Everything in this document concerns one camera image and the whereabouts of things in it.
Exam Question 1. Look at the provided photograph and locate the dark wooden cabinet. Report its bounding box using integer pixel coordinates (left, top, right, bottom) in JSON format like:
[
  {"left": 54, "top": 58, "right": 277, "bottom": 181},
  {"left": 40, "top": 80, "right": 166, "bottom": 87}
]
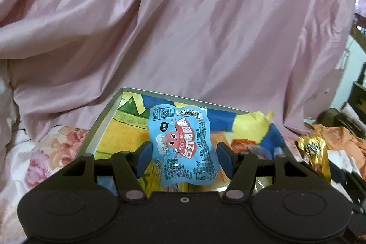
[{"left": 347, "top": 63, "right": 366, "bottom": 124}]

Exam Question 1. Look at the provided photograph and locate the yellow candy bar packet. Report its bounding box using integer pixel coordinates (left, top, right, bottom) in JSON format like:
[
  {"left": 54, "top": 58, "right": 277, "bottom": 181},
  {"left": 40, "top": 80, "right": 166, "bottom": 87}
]
[{"left": 138, "top": 161, "right": 168, "bottom": 198}]

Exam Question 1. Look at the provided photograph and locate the blue cartoon snack packet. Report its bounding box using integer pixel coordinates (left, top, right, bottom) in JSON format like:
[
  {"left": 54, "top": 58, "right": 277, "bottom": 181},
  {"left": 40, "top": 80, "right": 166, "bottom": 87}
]
[{"left": 148, "top": 104, "right": 220, "bottom": 188}]

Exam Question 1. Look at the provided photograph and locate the orange cloth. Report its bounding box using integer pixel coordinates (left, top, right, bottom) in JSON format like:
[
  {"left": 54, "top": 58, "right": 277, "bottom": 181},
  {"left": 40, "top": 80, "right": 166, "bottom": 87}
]
[{"left": 309, "top": 124, "right": 365, "bottom": 179}]

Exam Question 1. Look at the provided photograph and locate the floral quilt bedspread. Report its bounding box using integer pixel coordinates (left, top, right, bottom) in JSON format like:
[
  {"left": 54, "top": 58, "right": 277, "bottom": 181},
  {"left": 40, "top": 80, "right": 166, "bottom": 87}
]
[{"left": 1, "top": 126, "right": 88, "bottom": 243}]

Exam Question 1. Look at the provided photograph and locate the pink satin curtain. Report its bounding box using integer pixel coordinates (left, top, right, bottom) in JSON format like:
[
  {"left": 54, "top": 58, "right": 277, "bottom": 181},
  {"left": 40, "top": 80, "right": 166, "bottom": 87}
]
[{"left": 1, "top": 0, "right": 355, "bottom": 140}]

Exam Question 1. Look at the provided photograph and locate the grey shallow snack box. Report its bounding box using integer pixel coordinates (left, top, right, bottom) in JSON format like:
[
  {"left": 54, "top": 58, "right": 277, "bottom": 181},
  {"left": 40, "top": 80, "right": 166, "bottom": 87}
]
[{"left": 79, "top": 87, "right": 287, "bottom": 194}]

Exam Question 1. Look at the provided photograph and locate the golden snack packet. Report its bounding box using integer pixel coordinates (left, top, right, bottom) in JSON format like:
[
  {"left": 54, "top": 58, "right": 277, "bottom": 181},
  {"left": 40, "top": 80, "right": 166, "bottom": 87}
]
[{"left": 296, "top": 133, "right": 331, "bottom": 183}]

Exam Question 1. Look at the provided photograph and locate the sandwich bread packet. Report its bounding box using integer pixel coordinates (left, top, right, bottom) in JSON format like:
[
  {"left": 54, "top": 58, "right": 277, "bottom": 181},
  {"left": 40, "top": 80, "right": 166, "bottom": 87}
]
[{"left": 210, "top": 132, "right": 233, "bottom": 191}]

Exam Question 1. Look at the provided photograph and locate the wooden framed window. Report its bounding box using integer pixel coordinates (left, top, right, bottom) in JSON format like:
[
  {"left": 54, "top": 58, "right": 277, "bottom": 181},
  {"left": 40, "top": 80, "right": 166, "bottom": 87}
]
[{"left": 350, "top": 13, "right": 366, "bottom": 52}]

